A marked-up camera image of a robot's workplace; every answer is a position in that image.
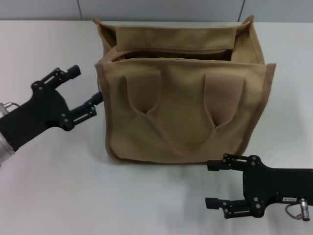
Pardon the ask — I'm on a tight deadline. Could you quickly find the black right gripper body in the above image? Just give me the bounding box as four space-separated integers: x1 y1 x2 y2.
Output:
241 155 313 218

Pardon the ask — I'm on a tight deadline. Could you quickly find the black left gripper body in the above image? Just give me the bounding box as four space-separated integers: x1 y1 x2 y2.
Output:
0 80 74 152

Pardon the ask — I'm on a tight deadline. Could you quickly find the khaki canvas food bag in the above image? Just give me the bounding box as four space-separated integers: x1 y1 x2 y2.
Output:
92 15 277 164

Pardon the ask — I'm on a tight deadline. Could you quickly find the right gripper cable with connectors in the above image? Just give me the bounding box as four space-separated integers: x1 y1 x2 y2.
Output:
285 197 309 218

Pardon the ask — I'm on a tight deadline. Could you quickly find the left gripper cable with connector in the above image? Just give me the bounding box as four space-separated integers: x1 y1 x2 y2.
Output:
0 102 20 116

